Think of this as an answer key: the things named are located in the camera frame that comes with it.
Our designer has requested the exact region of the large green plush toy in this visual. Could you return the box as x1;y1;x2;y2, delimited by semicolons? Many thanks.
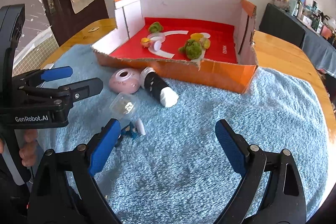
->
178;39;203;60

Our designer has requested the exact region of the light blue fluffy towel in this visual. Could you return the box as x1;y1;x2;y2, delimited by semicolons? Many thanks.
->
36;44;329;224

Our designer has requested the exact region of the black white sock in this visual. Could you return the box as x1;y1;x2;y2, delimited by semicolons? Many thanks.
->
140;67;179;107

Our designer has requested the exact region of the red Miniso paper liner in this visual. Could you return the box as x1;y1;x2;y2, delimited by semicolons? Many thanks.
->
109;17;237;64

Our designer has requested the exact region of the small green plush toy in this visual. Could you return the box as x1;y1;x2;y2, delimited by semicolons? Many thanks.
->
148;22;163;34

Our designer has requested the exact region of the person's left hand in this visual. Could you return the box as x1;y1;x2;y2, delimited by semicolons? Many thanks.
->
19;129;38;167

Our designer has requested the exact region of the white grid pattern box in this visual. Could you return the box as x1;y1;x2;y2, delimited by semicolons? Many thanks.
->
12;27;59;76

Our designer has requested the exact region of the orange white cardboard box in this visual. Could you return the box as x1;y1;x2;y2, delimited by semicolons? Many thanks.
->
92;0;258;93

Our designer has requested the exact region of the yellow pink small toy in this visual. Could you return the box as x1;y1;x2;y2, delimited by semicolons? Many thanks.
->
141;38;162;52

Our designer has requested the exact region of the pink round device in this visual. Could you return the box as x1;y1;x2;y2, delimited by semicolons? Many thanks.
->
109;68;140;94

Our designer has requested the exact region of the clear plastic jar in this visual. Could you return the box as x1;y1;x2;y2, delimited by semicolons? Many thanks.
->
109;93;138;121

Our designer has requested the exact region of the dark cloth covered side table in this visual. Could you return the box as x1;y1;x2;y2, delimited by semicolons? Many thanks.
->
259;3;336;77

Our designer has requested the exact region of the clear plastic round lid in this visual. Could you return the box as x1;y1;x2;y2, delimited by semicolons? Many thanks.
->
147;32;166;43

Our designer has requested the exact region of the blue small figurine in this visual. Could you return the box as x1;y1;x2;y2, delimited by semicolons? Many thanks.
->
115;119;146;147

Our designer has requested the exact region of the yellow-green knitted toy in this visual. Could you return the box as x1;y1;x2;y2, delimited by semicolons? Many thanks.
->
199;38;211;50

